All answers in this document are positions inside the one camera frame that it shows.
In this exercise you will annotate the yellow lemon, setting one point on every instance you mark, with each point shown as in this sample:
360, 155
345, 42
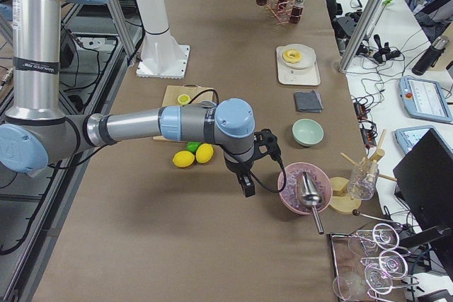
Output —
183, 159
204, 153

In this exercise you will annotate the aluminium frame post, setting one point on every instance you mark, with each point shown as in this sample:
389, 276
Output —
368, 14

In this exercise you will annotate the green lime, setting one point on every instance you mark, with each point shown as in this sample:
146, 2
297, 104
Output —
192, 146

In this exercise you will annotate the cream serving tray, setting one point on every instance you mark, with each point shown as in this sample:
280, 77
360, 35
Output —
298, 77

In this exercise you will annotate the wooden cutting board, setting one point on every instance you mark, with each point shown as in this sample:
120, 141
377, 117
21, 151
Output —
197, 93

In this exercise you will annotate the metal tray with glasses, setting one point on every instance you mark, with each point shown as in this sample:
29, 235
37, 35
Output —
369, 264

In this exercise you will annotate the pink bowl of ice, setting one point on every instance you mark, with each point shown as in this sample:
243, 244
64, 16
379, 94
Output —
320, 179

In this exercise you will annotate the white plate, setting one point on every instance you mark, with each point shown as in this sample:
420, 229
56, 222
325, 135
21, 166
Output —
308, 56

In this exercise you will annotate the black laptop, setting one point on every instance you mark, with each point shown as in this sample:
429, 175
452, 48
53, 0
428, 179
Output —
424, 178

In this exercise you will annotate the mint green bowl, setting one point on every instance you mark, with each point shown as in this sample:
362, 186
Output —
307, 132

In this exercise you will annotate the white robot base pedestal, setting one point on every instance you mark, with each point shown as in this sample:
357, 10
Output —
161, 56

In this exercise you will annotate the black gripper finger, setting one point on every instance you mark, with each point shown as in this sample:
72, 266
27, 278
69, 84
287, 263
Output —
248, 186

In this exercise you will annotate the metal ice scoop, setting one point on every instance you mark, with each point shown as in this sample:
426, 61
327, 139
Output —
309, 197

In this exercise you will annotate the halved lemon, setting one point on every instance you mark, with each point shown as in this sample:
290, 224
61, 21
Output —
183, 99

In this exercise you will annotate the clear glass mug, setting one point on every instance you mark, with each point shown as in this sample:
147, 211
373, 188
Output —
363, 179

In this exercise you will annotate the teach pendant tablet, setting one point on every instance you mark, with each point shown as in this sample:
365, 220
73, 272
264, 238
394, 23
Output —
423, 99

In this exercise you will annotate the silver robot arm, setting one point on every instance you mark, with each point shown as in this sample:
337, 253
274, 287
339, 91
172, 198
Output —
37, 133

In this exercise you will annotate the black thermos bottle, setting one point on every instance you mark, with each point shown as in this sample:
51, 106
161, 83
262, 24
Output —
430, 55

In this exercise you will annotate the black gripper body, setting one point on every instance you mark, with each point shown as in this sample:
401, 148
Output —
235, 167

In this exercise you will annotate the grey folded cloth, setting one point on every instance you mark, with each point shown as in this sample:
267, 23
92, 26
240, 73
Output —
308, 101

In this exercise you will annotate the glazed donut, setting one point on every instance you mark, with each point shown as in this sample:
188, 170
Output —
292, 56

